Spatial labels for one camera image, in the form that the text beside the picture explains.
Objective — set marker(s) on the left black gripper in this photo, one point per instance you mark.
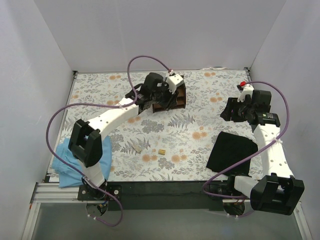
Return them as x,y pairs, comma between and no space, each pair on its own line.
167,97

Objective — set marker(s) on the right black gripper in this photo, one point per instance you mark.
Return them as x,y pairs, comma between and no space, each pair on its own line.
231,110

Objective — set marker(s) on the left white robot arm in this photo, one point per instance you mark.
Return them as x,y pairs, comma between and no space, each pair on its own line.
86,141

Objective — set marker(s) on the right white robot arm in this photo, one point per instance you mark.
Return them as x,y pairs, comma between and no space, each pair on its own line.
278,191

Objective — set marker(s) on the brown wooden desk organizer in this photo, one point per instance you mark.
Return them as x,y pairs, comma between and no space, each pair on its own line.
181,100

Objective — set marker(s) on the black cloth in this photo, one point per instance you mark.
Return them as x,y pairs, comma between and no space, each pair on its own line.
228,150

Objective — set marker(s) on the floral patterned table mat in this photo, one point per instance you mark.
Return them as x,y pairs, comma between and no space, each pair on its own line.
187,134

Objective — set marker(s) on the small yellow eraser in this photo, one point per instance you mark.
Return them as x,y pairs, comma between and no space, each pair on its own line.
161,152

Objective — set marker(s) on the light blue cloth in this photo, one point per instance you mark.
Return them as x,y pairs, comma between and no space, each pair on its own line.
68,177

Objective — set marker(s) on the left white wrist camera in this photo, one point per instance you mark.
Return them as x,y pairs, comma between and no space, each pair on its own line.
174,81

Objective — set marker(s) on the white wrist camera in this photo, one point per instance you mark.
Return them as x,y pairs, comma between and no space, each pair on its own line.
245,89
174,81

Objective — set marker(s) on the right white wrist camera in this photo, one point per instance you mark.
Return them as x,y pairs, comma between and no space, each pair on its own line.
245,89

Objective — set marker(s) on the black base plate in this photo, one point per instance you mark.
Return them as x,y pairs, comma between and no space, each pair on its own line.
172,195

